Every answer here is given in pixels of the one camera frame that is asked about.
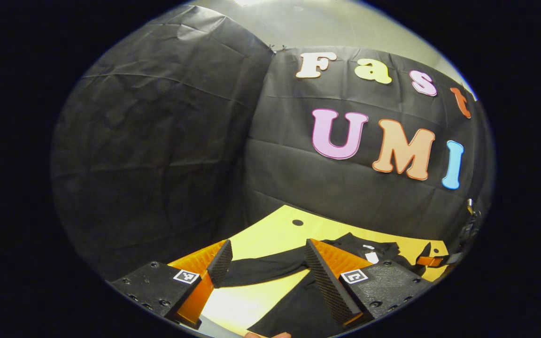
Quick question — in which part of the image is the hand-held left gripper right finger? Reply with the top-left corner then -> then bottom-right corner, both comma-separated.
304,238 -> 433,327

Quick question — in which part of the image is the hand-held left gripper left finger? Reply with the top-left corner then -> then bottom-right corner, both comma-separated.
108,239 -> 233,329

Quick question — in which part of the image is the black button shirt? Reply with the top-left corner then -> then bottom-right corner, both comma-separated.
214,232 -> 445,338

